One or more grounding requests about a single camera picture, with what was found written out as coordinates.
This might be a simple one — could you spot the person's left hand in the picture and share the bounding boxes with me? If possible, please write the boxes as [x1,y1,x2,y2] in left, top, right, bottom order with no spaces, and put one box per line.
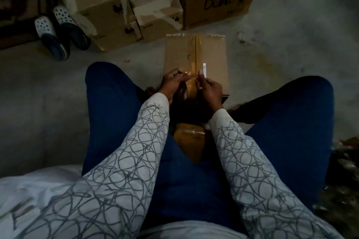
[160,68,192,105]

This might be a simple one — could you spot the person's right hand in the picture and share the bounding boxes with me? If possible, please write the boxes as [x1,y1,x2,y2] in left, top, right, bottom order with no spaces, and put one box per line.
[195,70,225,113]

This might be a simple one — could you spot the brown packing tape roll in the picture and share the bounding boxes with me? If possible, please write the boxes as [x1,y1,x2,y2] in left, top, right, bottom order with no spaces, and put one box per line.
[176,79,200,101]

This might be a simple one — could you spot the person's left forearm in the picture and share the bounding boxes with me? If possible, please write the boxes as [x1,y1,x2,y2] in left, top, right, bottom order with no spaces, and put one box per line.
[27,92,170,239]

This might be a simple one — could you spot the person's right forearm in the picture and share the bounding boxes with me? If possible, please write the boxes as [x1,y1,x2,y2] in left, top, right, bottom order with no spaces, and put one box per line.
[208,108,346,239]

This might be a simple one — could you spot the small taped cardboard box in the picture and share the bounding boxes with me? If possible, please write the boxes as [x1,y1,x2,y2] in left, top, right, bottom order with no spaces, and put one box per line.
[164,33,230,97]

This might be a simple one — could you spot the person's left foot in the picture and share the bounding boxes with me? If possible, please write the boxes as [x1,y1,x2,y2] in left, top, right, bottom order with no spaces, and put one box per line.
[145,86,161,97]

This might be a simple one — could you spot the person's foot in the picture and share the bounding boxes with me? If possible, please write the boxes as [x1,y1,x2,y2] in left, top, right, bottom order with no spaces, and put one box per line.
[145,86,161,97]
[226,101,254,124]

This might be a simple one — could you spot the person's right foot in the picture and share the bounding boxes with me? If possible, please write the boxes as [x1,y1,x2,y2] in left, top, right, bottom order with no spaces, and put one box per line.
[226,101,254,124]

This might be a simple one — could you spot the small worn cardboard box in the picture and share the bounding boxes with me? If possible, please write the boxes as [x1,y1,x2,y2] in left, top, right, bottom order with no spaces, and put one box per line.
[129,0,184,43]

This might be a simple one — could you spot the blue trousers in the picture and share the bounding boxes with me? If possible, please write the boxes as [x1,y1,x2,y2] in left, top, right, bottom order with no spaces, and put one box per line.
[81,61,335,234]

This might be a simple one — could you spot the torn cardboard box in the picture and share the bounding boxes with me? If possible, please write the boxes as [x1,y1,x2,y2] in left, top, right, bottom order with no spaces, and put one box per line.
[59,0,142,53]

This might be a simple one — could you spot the white and navy clog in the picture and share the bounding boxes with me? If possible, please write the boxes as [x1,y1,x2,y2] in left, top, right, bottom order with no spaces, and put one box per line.
[34,16,70,62]
[53,5,91,51]

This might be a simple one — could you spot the pile of packaging scraps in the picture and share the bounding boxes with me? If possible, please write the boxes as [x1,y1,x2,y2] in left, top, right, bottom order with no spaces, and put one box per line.
[313,135,359,239]

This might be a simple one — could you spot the dark wooden furniture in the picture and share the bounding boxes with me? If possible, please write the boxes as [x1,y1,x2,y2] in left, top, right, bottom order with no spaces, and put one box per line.
[0,0,61,50]

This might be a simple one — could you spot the white patterned shirt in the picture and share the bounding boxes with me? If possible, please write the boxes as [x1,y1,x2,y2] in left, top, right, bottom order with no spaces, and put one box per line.
[0,164,248,239]

